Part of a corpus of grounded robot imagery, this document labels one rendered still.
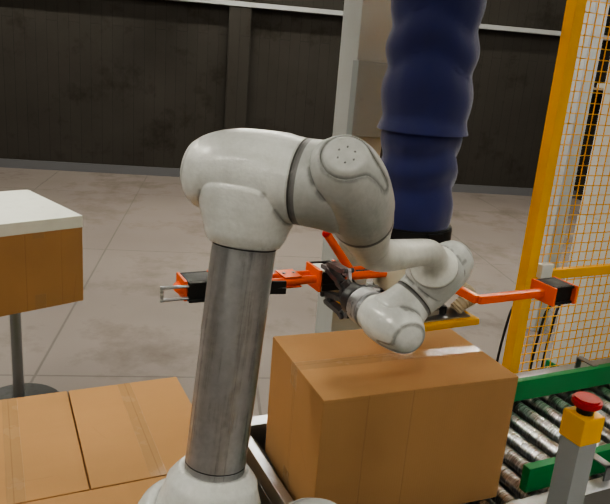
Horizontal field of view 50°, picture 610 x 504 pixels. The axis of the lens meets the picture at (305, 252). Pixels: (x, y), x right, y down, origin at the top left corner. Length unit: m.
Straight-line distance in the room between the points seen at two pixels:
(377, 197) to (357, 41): 1.88
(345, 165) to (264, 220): 0.16
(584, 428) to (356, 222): 0.95
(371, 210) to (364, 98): 1.82
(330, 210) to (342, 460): 0.99
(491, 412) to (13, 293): 2.00
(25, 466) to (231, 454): 1.19
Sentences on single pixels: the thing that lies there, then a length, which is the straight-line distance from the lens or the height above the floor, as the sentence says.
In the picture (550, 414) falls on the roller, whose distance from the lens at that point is 2.75.
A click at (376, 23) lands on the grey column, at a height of 1.92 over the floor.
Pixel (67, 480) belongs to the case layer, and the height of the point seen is 0.54.
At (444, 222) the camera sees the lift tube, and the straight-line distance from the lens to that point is 1.78.
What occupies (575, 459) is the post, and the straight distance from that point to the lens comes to 1.77.
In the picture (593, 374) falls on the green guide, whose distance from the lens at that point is 2.99.
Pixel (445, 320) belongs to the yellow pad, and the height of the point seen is 1.11.
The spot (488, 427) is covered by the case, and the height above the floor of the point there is 0.80.
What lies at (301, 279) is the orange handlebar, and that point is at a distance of 1.68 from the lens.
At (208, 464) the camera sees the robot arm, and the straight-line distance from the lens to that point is 1.10.
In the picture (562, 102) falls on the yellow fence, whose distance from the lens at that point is 2.68.
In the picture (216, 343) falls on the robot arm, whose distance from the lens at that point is 1.03.
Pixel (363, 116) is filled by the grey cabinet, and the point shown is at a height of 1.55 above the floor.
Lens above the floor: 1.76
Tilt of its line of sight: 16 degrees down
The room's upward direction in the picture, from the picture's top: 5 degrees clockwise
